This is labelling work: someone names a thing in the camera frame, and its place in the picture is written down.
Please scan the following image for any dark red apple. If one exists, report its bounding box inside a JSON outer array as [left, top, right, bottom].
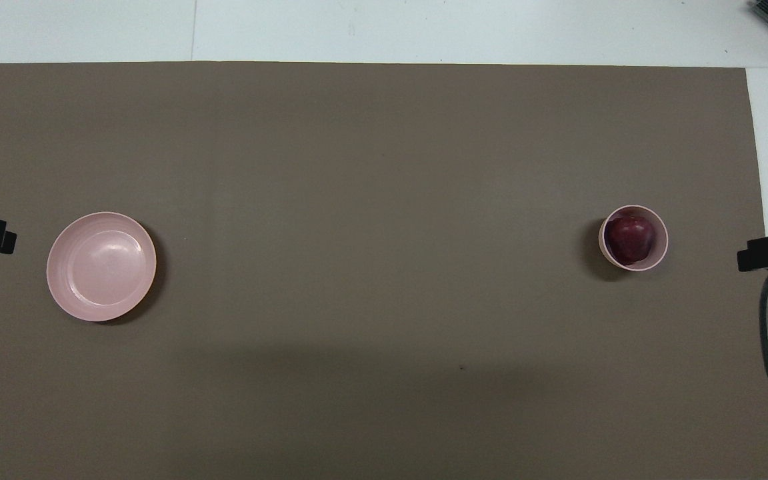
[[606, 214, 657, 263]]

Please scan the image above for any pink bowl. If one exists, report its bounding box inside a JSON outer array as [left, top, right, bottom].
[[599, 205, 669, 273]]

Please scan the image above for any pink plate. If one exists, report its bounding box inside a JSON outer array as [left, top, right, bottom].
[[46, 212, 157, 323]]

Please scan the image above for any brown table mat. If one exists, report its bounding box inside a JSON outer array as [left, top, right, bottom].
[[0, 61, 768, 480]]

